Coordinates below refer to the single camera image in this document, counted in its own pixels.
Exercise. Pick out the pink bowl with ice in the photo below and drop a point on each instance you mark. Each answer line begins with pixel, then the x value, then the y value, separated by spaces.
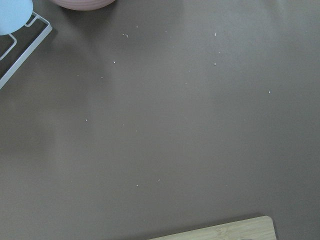
pixel 83 5

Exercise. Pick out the bamboo cutting board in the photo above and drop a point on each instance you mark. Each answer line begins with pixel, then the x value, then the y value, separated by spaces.
pixel 258 228

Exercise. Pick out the white cup rack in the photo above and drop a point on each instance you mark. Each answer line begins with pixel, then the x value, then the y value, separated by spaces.
pixel 16 47

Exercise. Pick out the light blue cup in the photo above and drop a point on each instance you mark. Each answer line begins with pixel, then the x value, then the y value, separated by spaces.
pixel 14 14

